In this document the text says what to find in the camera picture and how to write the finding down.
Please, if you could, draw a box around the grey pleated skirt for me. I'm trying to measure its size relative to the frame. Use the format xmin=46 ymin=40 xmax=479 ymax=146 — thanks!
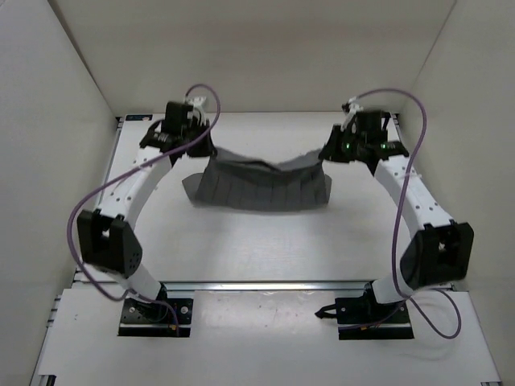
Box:
xmin=182 ymin=148 xmax=332 ymax=212

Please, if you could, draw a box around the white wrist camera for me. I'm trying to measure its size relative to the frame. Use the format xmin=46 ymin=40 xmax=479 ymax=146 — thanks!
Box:
xmin=184 ymin=96 xmax=208 ymax=125
xmin=342 ymin=96 xmax=363 ymax=130

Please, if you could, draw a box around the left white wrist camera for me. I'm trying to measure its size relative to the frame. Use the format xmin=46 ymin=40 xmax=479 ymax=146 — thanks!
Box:
xmin=184 ymin=96 xmax=208 ymax=125

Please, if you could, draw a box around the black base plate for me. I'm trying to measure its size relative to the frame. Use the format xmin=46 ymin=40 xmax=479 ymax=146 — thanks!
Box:
xmin=117 ymin=296 xmax=194 ymax=338
xmin=315 ymin=288 xmax=414 ymax=341

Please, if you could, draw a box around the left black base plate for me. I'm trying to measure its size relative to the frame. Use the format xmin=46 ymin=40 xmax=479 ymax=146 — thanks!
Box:
xmin=117 ymin=296 xmax=194 ymax=338

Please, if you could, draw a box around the left blue label sticker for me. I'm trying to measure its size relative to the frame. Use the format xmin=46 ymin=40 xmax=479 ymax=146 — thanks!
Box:
xmin=125 ymin=114 xmax=153 ymax=121

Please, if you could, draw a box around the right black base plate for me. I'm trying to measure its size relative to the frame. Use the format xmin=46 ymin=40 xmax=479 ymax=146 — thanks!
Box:
xmin=315 ymin=288 xmax=414 ymax=341

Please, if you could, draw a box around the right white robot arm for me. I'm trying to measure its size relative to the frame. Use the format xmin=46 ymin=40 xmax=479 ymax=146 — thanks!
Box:
xmin=319 ymin=103 xmax=474 ymax=322

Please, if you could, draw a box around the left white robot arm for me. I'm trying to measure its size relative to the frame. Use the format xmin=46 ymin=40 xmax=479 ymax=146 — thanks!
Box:
xmin=76 ymin=96 xmax=213 ymax=320

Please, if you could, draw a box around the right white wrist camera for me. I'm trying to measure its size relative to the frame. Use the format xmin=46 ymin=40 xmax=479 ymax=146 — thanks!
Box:
xmin=342 ymin=96 xmax=363 ymax=130

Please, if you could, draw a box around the aluminium table rail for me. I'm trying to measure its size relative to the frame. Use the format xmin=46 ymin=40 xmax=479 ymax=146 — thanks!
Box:
xmin=165 ymin=281 xmax=368 ymax=292

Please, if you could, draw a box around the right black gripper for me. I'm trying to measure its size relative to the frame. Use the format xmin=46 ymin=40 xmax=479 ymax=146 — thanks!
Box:
xmin=320 ymin=125 xmax=366 ymax=164

